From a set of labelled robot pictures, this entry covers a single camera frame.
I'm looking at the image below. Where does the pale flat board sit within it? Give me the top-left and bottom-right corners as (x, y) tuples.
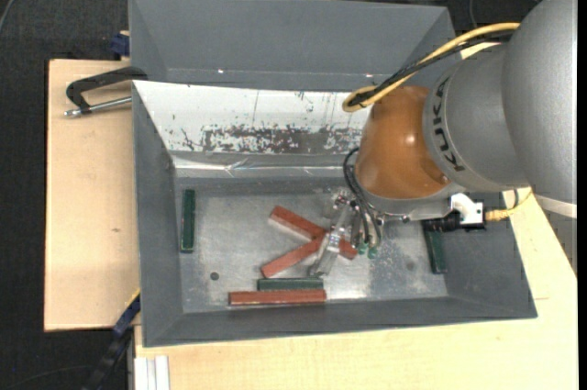
(43, 58), (141, 332)

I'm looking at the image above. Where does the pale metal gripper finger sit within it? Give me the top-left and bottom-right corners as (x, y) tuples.
(310, 236), (332, 277)
(323, 229), (345, 273)

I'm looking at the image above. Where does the red-brown flat block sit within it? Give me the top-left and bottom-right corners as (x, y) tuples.
(268, 205), (359, 262)
(227, 289), (328, 306)
(260, 233), (329, 280)

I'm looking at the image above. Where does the black cylinder on white bracket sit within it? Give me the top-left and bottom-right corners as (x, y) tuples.
(421, 192), (488, 234)

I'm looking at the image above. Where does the dark green flat block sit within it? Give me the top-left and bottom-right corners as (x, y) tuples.
(180, 188), (197, 253)
(422, 226), (449, 275)
(256, 277), (325, 293)

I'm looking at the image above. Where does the grey metal bin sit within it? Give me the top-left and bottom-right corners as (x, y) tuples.
(127, 0), (538, 348)

